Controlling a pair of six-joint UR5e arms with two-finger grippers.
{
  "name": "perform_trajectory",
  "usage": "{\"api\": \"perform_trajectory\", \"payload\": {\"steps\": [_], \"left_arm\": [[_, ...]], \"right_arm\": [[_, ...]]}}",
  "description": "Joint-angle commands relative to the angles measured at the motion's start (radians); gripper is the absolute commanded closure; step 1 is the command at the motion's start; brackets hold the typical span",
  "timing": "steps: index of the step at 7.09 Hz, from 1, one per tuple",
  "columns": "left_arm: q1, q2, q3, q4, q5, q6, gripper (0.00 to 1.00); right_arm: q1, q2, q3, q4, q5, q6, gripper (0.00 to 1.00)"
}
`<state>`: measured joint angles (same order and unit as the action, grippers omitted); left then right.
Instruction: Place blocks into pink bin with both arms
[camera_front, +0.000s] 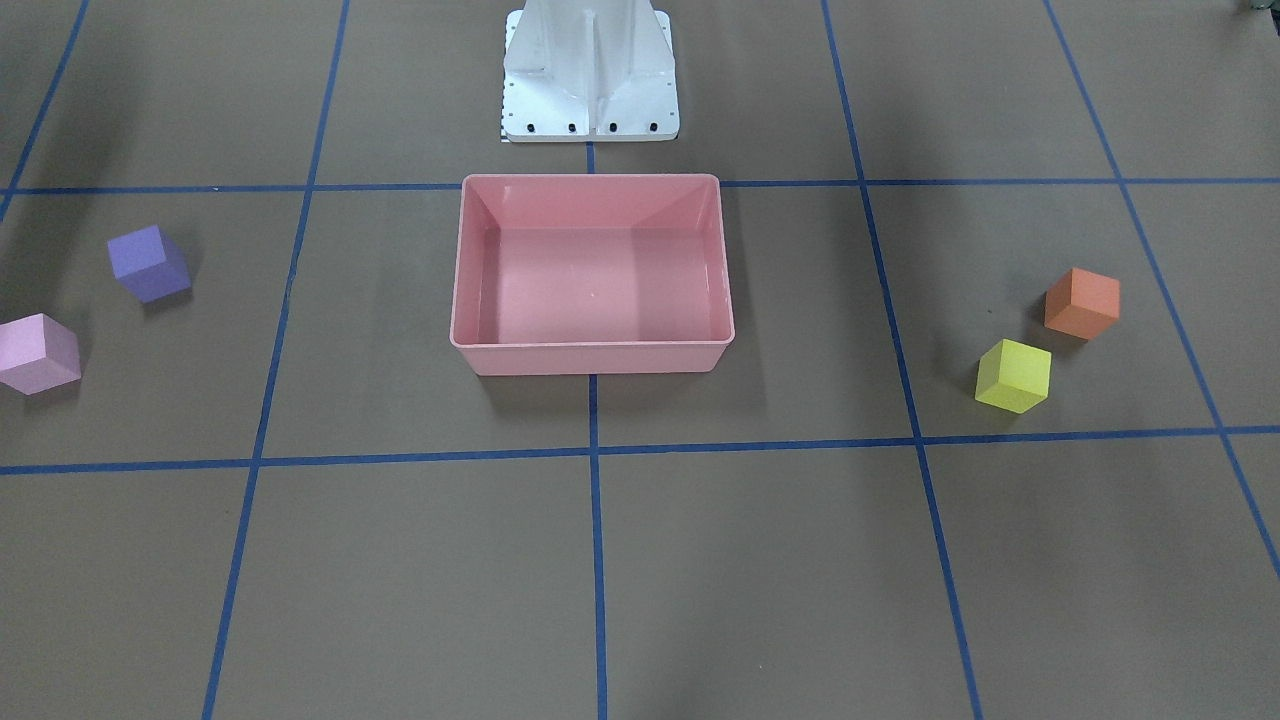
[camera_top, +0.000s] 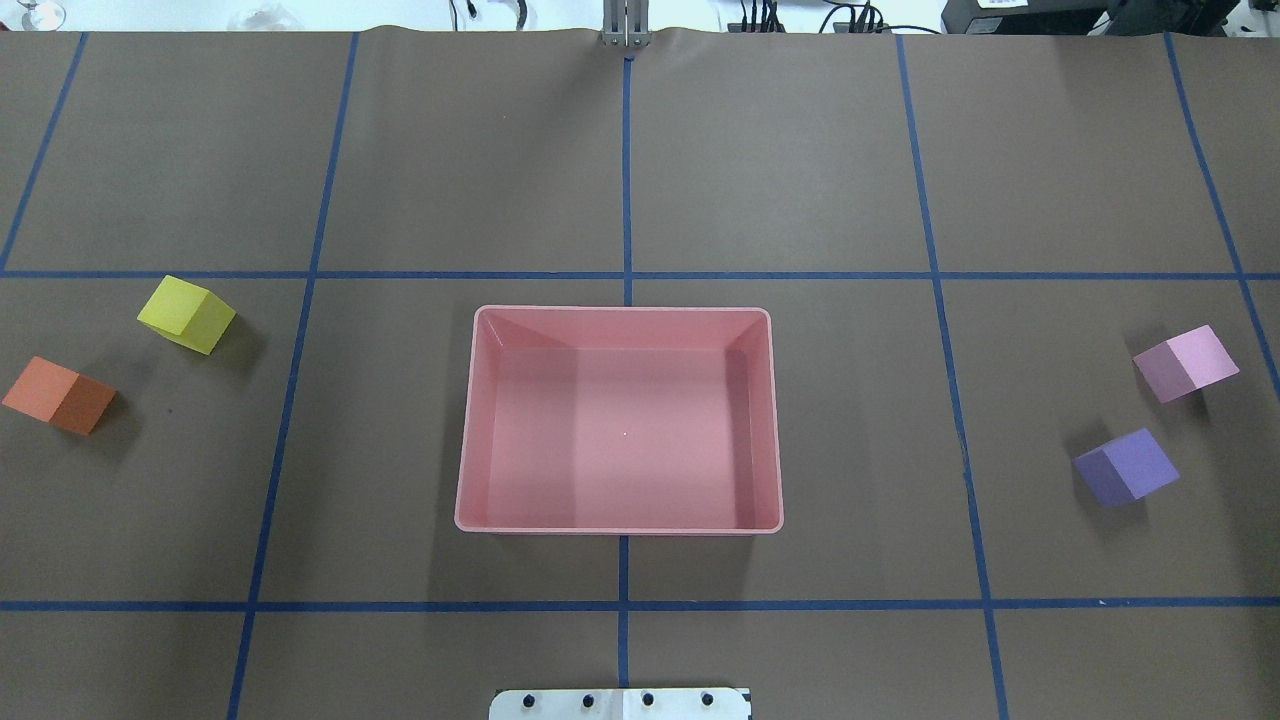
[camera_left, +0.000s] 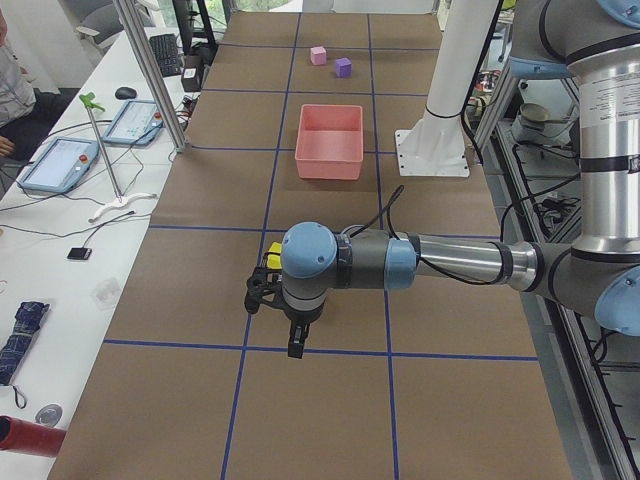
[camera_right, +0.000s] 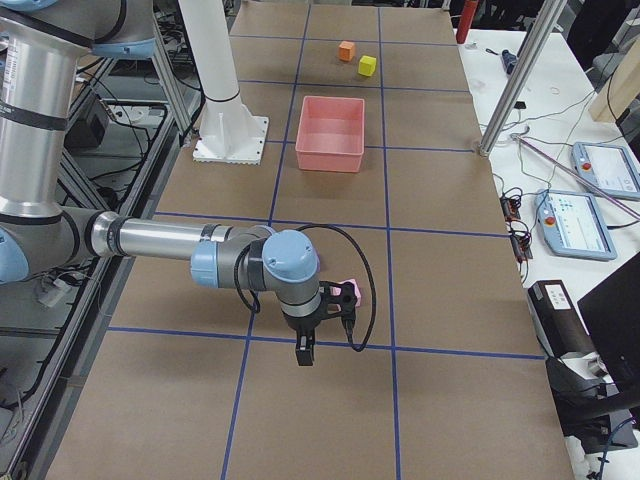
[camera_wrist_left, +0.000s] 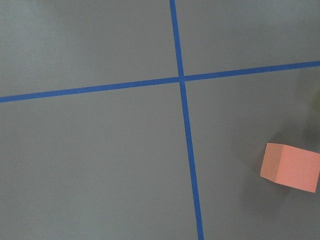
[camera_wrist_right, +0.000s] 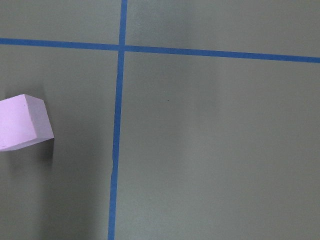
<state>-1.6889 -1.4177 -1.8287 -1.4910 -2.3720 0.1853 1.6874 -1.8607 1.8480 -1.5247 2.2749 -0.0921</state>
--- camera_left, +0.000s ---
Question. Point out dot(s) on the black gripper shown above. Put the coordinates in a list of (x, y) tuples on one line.
[(300, 319)]

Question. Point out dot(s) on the yellow block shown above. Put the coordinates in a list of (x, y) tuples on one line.
[(272, 256)]

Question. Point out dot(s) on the purple block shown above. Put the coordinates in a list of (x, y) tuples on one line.
[(343, 67)]

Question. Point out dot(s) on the pink block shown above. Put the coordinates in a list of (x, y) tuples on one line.
[(318, 55)]

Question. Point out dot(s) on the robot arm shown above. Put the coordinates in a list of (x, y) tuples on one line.
[(596, 42), (469, 25)]

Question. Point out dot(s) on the pink plastic bin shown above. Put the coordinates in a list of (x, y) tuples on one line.
[(330, 142)]

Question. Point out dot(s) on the small black device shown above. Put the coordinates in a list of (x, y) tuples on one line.
[(79, 253)]

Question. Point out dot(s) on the round metal lid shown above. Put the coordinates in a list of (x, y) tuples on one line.
[(49, 415)]

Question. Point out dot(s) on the far teach pendant tablet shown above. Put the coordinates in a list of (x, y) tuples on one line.
[(137, 123)]

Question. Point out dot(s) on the teach pendant tablet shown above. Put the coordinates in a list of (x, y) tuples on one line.
[(60, 166), (137, 123)]

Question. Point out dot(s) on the folded blue umbrella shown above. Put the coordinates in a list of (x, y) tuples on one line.
[(27, 323)]

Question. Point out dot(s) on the near teach pendant tablet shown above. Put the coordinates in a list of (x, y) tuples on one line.
[(60, 166)]

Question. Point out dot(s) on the red cylinder bottle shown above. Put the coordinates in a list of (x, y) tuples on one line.
[(20, 436)]

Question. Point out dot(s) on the black computer mouse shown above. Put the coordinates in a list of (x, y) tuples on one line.
[(125, 93)]

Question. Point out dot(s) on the metal rod white stand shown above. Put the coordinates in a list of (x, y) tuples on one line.
[(121, 200)]

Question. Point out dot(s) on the black keyboard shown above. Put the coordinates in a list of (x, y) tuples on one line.
[(165, 51)]

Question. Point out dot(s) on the metal pan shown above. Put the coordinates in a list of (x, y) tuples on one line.
[(536, 116)]

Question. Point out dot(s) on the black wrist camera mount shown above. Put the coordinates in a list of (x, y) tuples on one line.
[(264, 287)]

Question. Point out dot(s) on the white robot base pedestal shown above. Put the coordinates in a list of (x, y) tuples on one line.
[(434, 147)]

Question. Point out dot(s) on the aluminium frame post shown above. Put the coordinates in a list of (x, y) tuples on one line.
[(136, 34)]

